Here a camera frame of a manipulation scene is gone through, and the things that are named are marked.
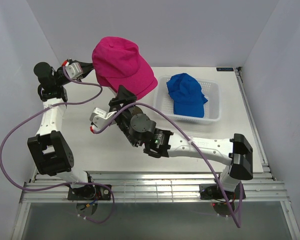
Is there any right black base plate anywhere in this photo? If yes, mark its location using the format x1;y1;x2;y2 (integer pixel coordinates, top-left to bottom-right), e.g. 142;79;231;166
199;183;241;201

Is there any aluminium rail frame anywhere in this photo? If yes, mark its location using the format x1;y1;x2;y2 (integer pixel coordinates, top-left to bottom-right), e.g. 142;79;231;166
19;67;291;204

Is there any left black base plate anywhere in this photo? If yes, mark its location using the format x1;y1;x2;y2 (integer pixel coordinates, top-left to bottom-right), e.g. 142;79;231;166
67;185;112;201

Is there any white plastic basket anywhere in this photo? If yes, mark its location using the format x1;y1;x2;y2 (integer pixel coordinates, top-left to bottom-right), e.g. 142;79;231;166
153;75;222;125

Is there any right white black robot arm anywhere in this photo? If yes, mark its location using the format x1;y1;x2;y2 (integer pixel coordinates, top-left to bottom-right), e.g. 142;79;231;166
109;85;253;200

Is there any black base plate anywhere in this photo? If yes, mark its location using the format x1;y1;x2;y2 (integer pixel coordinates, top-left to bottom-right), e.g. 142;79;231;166
199;183;241;201
67;185;112;201

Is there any blue cap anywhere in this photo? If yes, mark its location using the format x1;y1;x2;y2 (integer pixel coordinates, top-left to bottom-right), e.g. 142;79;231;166
166;73;208;118

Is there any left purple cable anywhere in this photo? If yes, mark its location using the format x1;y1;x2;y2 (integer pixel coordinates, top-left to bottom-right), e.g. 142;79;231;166
0;67;116;224

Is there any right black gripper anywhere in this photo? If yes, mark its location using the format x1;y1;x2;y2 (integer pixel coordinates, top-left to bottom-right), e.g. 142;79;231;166
106;84;139;148

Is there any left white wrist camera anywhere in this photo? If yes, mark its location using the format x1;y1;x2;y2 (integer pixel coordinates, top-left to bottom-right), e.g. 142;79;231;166
61;59;84;80

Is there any brown round wooden stand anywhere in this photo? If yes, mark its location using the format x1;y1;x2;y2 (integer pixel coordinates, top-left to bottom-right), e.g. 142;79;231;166
130;105;143;116

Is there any pink cap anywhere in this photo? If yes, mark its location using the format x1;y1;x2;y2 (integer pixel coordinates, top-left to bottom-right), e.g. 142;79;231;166
92;36;158;93
96;74;149;100

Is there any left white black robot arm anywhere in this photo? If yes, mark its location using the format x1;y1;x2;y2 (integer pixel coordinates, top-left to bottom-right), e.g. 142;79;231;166
27;59;97;200

